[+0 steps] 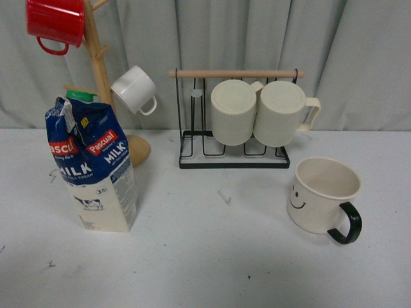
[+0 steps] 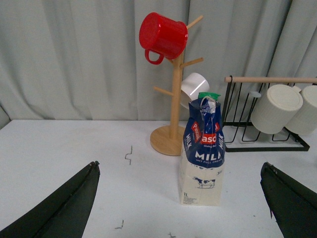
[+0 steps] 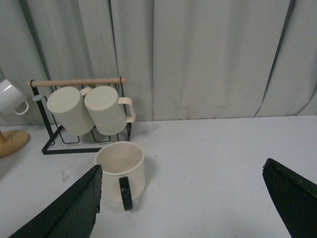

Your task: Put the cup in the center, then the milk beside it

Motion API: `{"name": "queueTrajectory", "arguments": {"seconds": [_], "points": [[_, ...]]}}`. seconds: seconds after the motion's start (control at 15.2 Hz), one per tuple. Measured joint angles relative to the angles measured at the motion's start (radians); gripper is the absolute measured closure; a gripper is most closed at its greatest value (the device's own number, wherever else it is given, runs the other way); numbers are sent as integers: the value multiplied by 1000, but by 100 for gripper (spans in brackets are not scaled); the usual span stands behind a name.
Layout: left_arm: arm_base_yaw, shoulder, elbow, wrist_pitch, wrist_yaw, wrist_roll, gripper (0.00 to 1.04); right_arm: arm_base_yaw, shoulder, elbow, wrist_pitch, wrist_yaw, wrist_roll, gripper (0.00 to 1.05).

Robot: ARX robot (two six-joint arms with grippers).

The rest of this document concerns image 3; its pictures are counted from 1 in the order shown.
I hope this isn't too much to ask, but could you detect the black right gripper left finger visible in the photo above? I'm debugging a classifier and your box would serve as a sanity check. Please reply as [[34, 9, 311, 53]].
[[10, 165, 103, 238]]

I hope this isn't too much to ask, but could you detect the cream ribbed mug right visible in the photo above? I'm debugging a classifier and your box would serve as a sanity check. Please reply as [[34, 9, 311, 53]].
[[84, 86, 136, 135]]

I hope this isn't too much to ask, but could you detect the cream mug with black handle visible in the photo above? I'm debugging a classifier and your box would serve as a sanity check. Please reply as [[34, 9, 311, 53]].
[[95, 141, 146, 211]]

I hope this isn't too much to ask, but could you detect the wooden mug tree stand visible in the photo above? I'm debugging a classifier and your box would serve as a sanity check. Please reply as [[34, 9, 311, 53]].
[[0, 130, 29, 158]]

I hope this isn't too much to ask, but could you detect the cream ribbed mug left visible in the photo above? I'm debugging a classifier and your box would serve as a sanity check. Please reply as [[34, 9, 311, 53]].
[[47, 86, 95, 136]]

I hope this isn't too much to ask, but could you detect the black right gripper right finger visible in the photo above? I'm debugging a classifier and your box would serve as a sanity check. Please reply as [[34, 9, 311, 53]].
[[263, 158, 317, 238]]

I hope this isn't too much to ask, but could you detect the black wire mug rack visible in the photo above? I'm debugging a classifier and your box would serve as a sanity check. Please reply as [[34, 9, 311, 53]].
[[26, 77, 127, 155]]

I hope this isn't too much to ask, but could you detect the grey curtain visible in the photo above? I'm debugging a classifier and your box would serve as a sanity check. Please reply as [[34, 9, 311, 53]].
[[0, 0, 317, 121]]

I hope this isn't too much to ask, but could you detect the white hanging mug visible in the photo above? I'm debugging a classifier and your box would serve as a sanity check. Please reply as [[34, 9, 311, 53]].
[[0, 79, 29, 116]]

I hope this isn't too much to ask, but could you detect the cream ribbed mug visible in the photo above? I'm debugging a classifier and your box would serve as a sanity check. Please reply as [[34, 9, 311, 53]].
[[84, 86, 136, 135], [47, 86, 95, 136]]

